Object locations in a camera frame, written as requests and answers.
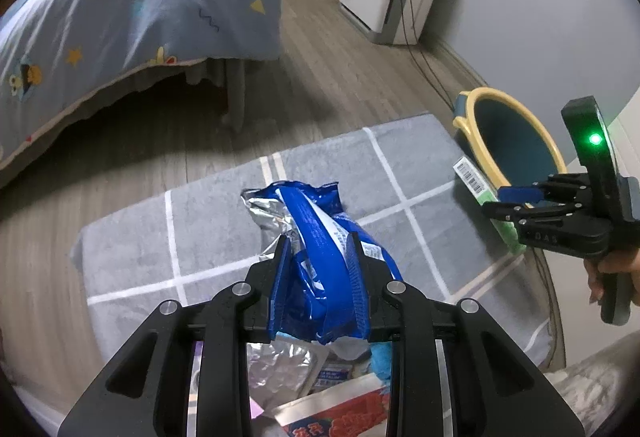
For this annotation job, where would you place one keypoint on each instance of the green white box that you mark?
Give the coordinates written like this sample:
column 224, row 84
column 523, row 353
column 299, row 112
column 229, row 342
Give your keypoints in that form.
column 472, row 177

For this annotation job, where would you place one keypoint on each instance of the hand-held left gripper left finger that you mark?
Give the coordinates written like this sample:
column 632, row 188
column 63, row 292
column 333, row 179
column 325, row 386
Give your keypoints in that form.
column 278, row 287

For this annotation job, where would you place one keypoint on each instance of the person's right hand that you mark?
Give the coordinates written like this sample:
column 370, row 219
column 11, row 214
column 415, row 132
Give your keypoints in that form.
column 596, row 279

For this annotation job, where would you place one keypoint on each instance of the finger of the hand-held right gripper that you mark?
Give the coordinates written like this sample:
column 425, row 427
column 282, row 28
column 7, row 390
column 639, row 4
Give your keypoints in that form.
column 520, row 193
column 545, row 214

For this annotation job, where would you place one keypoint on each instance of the blue snack packet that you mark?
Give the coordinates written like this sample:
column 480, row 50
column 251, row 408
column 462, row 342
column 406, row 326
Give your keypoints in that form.
column 320, row 237

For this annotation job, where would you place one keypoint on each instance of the grey checked mat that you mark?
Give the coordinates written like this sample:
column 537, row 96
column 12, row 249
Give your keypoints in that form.
column 200, row 227

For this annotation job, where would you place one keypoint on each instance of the red white packet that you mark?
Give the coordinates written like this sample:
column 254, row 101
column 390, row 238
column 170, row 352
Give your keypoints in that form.
column 345, row 417

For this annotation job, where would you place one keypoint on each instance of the bed with blue patterned blanket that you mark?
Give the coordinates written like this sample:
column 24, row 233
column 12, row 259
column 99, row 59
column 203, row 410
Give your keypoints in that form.
column 125, row 7

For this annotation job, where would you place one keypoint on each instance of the white blue labelled packet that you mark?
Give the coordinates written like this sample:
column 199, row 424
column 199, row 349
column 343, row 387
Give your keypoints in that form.
column 335, row 374

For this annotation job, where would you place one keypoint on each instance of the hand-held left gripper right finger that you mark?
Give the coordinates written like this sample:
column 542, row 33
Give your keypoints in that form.
column 359, row 287

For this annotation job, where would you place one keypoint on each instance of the silver foil packet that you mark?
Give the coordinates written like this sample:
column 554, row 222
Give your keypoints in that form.
column 280, row 367

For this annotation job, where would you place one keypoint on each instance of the yellow-rimmed teal bin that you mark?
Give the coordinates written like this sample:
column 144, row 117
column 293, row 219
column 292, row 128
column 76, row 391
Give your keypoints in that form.
column 505, row 137

